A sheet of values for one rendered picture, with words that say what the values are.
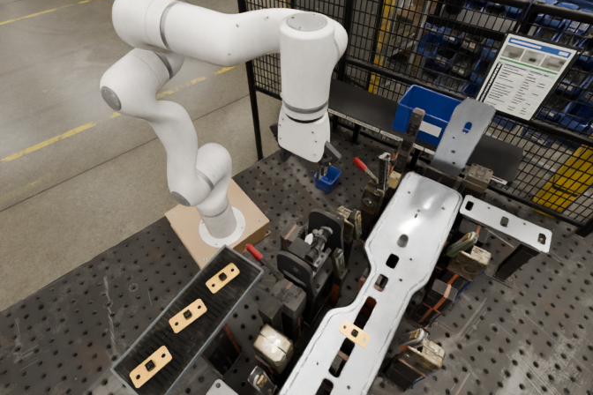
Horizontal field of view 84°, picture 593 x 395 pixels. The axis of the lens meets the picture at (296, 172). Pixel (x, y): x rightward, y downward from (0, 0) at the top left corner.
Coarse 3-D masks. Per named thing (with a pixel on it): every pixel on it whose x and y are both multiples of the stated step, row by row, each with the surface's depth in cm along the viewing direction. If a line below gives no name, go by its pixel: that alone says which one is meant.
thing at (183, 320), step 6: (198, 300) 82; (192, 306) 81; (204, 306) 81; (180, 312) 80; (186, 312) 79; (192, 312) 80; (198, 312) 80; (204, 312) 80; (174, 318) 79; (180, 318) 79; (186, 318) 78; (192, 318) 79; (174, 324) 78; (180, 324) 78; (186, 324) 78; (174, 330) 77; (180, 330) 77
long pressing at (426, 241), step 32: (416, 192) 124; (448, 192) 124; (384, 224) 115; (416, 224) 115; (448, 224) 115; (384, 256) 107; (416, 256) 107; (384, 288) 100; (416, 288) 100; (352, 320) 94; (384, 320) 94; (320, 352) 89; (352, 352) 89; (384, 352) 89; (288, 384) 84; (352, 384) 84
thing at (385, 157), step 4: (384, 152) 108; (380, 156) 108; (384, 156) 106; (388, 156) 107; (380, 160) 107; (384, 160) 106; (388, 160) 106; (392, 160) 105; (396, 160) 106; (380, 164) 108; (384, 164) 107; (388, 164) 110; (392, 164) 105; (380, 168) 109; (384, 168) 108; (388, 168) 111; (380, 172) 110; (384, 172) 109; (388, 172) 113; (380, 176) 111; (384, 176) 110; (380, 180) 112; (384, 180) 112; (380, 184) 114; (384, 184) 113; (380, 188) 115; (384, 188) 115
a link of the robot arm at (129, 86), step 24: (120, 72) 71; (144, 72) 73; (168, 72) 79; (120, 96) 71; (144, 96) 74; (168, 120) 83; (168, 144) 90; (192, 144) 93; (168, 168) 99; (192, 168) 96; (192, 192) 99
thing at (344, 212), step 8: (344, 208) 111; (344, 216) 109; (344, 224) 109; (352, 224) 107; (344, 232) 112; (352, 232) 110; (344, 240) 116; (352, 240) 119; (344, 248) 120; (344, 256) 124; (344, 264) 129
